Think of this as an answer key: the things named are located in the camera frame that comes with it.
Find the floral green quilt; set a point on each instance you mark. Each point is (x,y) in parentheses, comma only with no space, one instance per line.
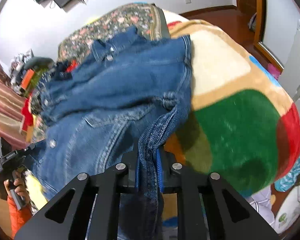
(148,18)

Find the green floral covered box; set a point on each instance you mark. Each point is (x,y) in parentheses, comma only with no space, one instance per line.
(34,81)

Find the pink striped curtain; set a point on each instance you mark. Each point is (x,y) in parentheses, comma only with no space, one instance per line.
(10,113)

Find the white round appliance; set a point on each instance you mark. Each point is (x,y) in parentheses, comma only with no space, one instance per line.
(288,212)

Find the person's left hand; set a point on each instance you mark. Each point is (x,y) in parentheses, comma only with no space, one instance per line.
(20,188)

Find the orange sleeve forearm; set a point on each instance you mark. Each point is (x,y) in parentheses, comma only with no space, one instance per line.
(18,217)

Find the colourful fleece blanket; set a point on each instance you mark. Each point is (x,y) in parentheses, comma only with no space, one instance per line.
(243,124)

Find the red garment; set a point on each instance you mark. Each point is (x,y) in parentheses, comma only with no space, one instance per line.
(27,115)

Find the orange box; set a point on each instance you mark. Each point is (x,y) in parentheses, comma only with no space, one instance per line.
(27,79)

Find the blue denim jacket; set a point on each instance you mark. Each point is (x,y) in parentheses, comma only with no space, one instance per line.
(128,91)

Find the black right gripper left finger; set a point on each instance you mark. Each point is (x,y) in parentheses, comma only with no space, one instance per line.
(87,207)

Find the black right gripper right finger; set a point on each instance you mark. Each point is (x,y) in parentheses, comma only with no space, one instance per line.
(208,207)

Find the pile of clutter in corner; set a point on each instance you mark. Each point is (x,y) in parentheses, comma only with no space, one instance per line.
(23,62)

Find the white sliding wardrobe door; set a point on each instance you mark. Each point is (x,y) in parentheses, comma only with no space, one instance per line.
(281,25)

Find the yellow garment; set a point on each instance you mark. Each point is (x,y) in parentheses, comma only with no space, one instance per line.
(35,190)

